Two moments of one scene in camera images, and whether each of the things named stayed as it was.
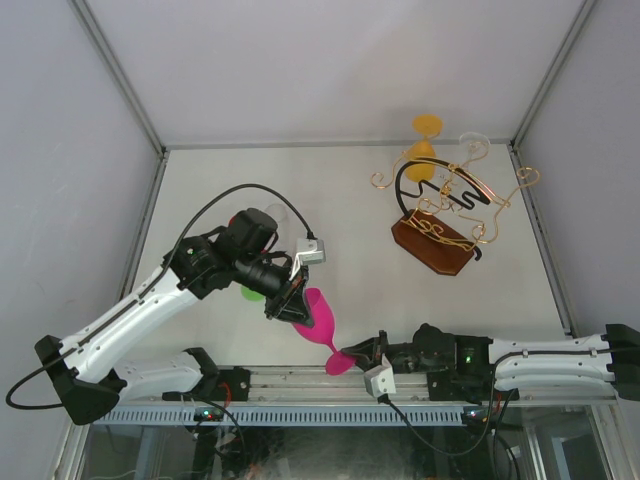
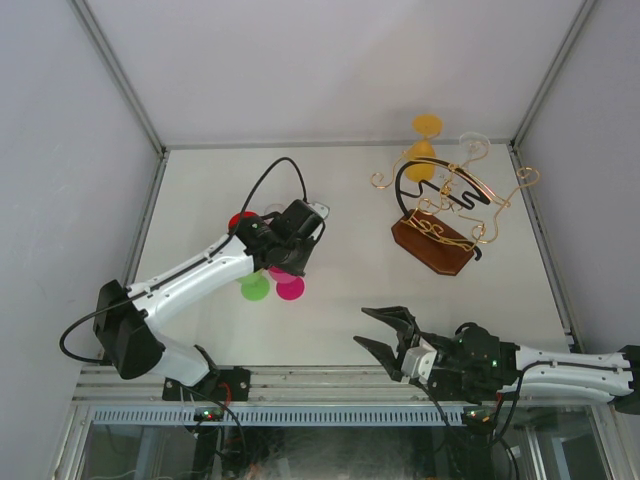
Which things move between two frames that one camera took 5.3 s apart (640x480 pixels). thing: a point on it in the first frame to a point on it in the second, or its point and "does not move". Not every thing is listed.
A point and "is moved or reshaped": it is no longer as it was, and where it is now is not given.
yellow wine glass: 426,125 does not move
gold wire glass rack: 461,213 does not move
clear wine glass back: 478,145 does not move
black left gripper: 290,304 to 297,267
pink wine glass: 323,331 is moved or reshaped
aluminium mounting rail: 338,385 does not move
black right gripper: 364,351 to 385,356
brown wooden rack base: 431,243 does not move
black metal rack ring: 467,203 does not move
